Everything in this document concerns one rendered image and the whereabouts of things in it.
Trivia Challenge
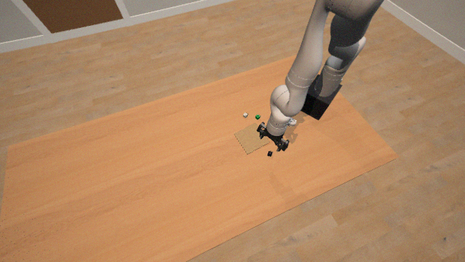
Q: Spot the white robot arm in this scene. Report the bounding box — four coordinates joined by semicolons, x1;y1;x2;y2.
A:
266;0;384;136

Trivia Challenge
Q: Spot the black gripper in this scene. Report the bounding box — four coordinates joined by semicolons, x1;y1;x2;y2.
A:
257;122;289;152

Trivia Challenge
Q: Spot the tan square mat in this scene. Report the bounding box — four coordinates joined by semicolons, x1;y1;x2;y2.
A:
234;123;269;154

